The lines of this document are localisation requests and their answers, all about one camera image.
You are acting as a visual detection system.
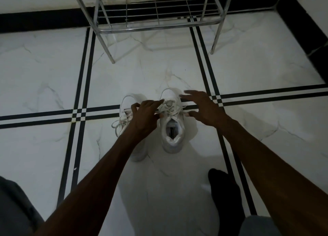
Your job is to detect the white sneaker with grey insole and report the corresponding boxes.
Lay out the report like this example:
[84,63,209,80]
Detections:
[156,88,189,154]

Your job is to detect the grey trousers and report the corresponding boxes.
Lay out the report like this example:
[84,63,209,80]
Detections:
[0,176,283,236]

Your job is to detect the white sneaker with loose laces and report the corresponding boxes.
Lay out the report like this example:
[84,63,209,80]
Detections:
[111,94,149,163]

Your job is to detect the person's left hand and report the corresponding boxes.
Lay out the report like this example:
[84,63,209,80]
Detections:
[128,99,165,141]

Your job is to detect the person's left forearm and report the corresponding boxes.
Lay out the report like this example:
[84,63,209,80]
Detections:
[33,127,154,236]

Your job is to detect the silver metal shoe rack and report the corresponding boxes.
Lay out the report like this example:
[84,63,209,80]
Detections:
[69,0,236,64]

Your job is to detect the person's right forearm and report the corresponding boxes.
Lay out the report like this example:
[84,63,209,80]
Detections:
[217,115,328,236]

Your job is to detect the black sock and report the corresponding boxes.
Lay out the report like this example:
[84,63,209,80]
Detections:
[208,168,246,236]

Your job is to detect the person's right hand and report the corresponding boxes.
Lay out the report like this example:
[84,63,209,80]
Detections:
[179,90,231,129]

